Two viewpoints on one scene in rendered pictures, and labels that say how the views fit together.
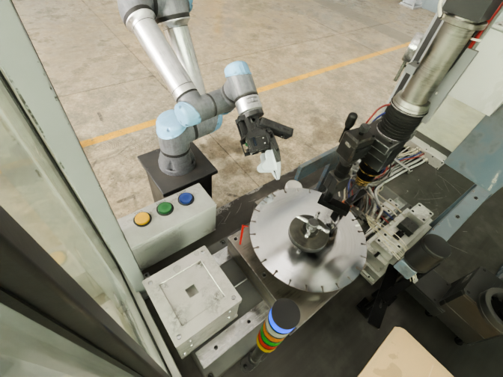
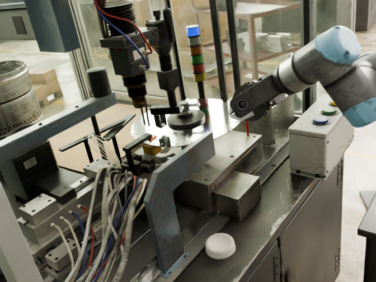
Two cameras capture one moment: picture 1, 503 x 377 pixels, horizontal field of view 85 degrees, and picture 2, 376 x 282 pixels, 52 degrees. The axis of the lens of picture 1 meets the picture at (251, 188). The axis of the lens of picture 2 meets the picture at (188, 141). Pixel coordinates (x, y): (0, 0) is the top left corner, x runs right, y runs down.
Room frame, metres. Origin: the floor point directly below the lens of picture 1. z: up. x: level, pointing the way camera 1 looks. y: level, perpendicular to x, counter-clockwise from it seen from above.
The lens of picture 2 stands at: (1.47, -0.26, 1.40)
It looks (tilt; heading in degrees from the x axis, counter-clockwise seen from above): 26 degrees down; 176
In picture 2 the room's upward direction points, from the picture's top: 10 degrees counter-clockwise
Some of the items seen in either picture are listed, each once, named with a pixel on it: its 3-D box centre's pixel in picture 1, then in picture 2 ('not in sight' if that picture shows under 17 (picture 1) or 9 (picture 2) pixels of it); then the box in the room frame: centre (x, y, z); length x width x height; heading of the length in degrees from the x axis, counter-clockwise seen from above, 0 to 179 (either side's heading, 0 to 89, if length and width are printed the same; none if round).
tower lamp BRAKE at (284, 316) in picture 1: (284, 316); (192, 31); (0.14, -0.08, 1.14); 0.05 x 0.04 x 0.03; 45
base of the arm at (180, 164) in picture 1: (176, 154); not in sight; (0.80, 0.33, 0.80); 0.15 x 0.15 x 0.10
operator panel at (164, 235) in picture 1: (170, 225); (324, 134); (0.45, 0.24, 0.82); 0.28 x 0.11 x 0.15; 135
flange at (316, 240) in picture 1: (309, 230); (185, 115); (0.42, -0.18, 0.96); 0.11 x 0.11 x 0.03
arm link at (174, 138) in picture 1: (174, 131); not in sight; (0.80, 0.32, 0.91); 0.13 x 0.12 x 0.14; 140
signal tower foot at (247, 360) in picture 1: (254, 357); not in sight; (0.14, -0.08, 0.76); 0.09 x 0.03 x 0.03; 135
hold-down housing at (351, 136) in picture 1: (347, 160); (163, 51); (0.49, -0.21, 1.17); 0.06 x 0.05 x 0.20; 126
